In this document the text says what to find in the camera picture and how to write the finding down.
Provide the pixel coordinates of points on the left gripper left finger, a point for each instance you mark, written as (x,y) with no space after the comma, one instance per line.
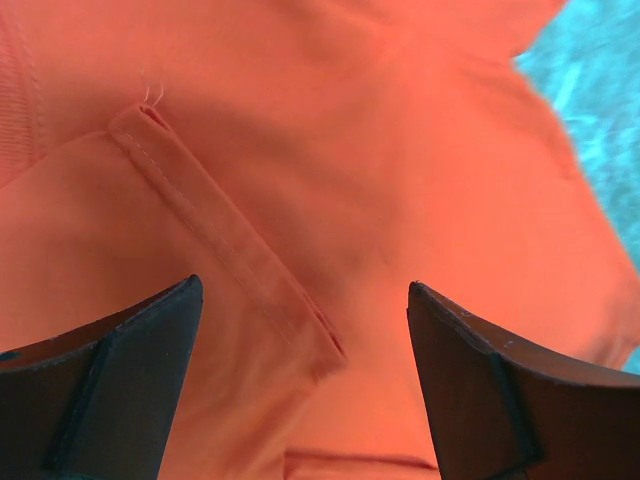
(98,402)

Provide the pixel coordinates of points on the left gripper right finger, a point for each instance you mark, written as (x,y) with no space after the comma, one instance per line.
(502,407)

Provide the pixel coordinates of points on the orange t shirt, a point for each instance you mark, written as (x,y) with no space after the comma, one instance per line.
(308,160)

